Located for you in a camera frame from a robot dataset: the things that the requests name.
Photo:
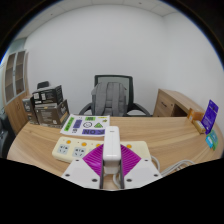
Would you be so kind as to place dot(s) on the tan box with white label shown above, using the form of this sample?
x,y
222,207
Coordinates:
x,y
199,127

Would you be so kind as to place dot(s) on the cream power strip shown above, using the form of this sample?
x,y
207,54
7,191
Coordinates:
x,y
71,148

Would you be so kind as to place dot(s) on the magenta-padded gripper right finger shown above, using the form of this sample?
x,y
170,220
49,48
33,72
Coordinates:
x,y
143,171

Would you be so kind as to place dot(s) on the small black chair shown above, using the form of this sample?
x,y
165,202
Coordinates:
x,y
42,85

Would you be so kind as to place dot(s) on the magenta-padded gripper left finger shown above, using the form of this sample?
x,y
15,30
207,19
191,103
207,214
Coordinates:
x,y
78,171

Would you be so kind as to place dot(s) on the printed paper sheet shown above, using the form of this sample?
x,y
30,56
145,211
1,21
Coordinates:
x,y
85,125

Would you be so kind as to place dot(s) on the black mesh office chair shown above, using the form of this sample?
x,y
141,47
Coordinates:
x,y
113,79

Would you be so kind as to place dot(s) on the wooden shelf cabinet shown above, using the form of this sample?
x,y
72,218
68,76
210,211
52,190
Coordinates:
x,y
15,86

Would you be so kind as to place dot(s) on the narrow black cardboard box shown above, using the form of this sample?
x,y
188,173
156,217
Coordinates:
x,y
29,110

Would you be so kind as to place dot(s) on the large black cardboard box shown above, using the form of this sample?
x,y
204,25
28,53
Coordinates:
x,y
51,115

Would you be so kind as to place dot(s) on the orange box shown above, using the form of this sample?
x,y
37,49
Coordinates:
x,y
195,115

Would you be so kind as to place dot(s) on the grey backpack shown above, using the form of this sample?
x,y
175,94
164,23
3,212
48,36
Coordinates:
x,y
109,100

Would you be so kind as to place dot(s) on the white charger block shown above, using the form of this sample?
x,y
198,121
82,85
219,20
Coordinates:
x,y
111,146

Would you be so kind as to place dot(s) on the purple standing package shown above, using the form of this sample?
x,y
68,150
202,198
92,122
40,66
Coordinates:
x,y
210,116

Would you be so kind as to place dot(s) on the small blue box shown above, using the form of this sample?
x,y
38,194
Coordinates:
x,y
209,141

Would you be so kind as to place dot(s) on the teal green box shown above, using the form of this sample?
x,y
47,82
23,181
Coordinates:
x,y
215,138

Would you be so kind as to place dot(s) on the dark office chair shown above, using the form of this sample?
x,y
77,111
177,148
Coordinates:
x,y
5,136

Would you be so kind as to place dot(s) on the wooden side desk with drawers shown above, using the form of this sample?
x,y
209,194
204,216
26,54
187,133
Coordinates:
x,y
166,103

